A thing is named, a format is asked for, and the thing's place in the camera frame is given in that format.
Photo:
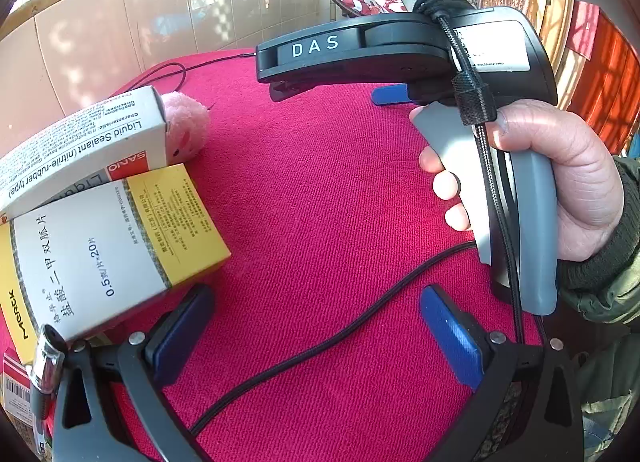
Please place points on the person's right forearm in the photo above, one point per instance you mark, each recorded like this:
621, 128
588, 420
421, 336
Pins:
610, 262

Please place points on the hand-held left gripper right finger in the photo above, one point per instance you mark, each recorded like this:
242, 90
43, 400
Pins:
450, 337

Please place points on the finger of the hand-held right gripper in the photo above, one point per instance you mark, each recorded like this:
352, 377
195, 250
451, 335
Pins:
392, 95
287, 91

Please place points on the pink plush toy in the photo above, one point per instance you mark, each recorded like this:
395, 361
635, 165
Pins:
185, 127

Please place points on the red hanging banner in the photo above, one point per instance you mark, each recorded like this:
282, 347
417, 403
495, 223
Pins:
582, 30

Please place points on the red cloth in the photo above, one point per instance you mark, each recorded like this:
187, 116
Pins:
325, 192

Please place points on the person's green clothing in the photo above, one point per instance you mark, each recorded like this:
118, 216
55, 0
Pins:
610, 392

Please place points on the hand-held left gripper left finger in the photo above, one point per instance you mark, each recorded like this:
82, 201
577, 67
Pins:
177, 337

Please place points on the chrome metal cylinder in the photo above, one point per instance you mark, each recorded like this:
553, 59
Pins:
47, 357

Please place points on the long white sealant box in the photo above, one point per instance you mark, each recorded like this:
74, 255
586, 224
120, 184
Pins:
85, 147

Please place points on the yellow and white medicine box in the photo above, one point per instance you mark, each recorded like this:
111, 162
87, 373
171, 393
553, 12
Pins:
100, 252

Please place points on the red patterned seat cushion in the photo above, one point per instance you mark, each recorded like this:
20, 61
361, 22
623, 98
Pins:
360, 0

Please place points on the person's right hand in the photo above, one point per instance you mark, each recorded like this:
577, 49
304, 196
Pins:
575, 167

